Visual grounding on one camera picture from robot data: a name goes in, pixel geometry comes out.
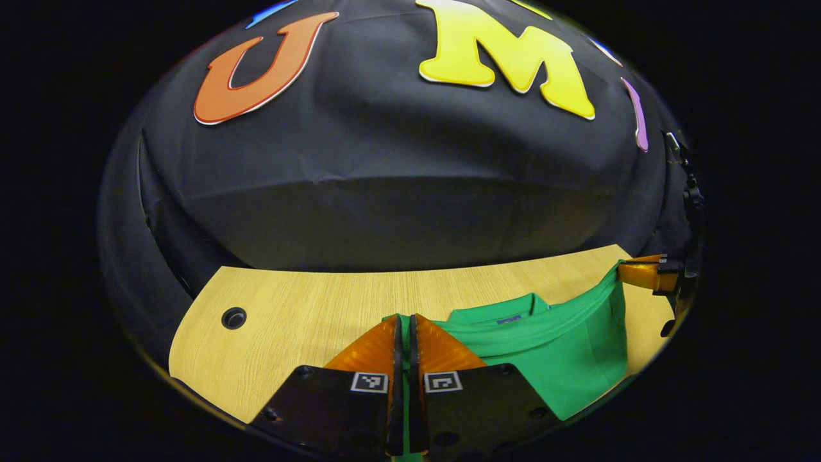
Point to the black clamp stand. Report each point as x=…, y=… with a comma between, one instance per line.
x=691, y=196

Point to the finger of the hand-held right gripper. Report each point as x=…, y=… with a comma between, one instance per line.
x=641, y=274
x=670, y=263

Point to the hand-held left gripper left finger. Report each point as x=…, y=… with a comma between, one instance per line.
x=396, y=410

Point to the green T-shirt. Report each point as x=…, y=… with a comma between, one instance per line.
x=564, y=359

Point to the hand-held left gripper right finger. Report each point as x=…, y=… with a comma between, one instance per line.
x=417, y=410

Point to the black backdrop cloth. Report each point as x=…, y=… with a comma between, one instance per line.
x=385, y=205

